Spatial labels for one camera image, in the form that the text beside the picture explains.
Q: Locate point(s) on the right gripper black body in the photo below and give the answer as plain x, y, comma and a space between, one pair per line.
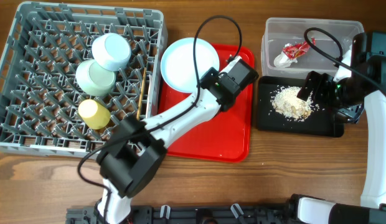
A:
326, 91

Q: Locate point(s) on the rice and peanut leftovers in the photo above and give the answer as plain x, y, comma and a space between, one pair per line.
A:
284, 101

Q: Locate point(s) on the red snack wrapper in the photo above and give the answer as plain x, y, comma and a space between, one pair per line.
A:
297, 50

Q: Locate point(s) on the light blue plate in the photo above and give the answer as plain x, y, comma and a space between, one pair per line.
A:
183, 59

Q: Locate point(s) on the wooden chopstick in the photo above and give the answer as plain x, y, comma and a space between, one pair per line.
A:
141, 95

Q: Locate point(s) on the light blue bowl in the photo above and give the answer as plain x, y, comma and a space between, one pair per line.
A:
111, 51

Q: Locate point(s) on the yellow plastic cup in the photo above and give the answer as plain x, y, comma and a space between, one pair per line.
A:
93, 114

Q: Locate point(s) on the light green bowl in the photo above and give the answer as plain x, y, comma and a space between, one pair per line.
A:
94, 79

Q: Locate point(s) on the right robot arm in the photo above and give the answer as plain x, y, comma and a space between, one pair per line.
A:
365, 86

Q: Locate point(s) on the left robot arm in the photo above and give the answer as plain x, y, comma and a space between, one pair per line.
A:
132, 156

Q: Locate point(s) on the black waste tray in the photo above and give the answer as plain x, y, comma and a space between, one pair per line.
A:
320, 122

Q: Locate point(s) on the grey dishwasher rack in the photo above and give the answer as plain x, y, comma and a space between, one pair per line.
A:
39, 94

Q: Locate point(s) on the clear plastic bin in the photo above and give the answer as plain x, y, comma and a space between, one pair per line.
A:
280, 31

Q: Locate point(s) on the red plastic tray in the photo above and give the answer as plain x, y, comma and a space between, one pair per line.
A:
224, 138

